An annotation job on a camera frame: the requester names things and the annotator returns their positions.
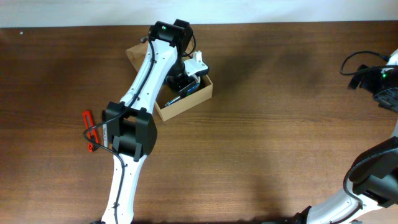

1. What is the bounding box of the black permanent marker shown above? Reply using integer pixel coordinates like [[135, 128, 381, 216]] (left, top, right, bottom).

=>
[[102, 124, 108, 147]]

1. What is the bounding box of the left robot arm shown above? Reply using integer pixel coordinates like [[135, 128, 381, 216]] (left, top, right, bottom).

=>
[[99, 19, 209, 224]]

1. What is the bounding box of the orange utility knife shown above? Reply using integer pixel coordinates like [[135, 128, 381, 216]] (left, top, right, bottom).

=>
[[82, 110, 99, 152]]

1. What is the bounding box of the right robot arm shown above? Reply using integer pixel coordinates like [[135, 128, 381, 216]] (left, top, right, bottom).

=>
[[276, 52, 397, 224]]

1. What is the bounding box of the brown cardboard box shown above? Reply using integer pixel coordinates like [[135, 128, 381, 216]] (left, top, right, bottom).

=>
[[126, 43, 213, 121]]

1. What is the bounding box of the blue ballpoint pen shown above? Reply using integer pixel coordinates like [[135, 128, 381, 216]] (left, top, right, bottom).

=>
[[164, 82, 200, 107]]

